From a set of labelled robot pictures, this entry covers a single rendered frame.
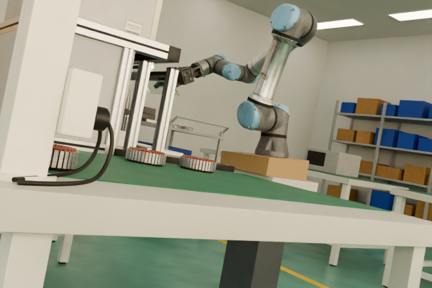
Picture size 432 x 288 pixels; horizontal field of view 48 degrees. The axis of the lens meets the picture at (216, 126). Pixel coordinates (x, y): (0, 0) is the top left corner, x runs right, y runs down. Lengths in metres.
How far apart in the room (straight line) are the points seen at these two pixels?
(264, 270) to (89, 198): 1.60
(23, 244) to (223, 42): 8.06
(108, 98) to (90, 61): 0.12
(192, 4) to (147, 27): 6.64
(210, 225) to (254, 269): 1.39
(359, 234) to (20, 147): 0.64
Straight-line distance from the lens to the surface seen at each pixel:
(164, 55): 1.54
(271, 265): 2.20
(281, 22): 1.99
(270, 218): 0.81
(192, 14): 8.29
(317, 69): 10.22
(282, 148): 2.13
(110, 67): 1.47
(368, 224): 1.01
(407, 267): 1.25
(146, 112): 1.73
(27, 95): 0.67
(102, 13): 1.61
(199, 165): 1.42
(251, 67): 2.27
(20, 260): 0.67
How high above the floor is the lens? 0.84
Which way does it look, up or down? 2 degrees up
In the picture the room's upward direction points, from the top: 10 degrees clockwise
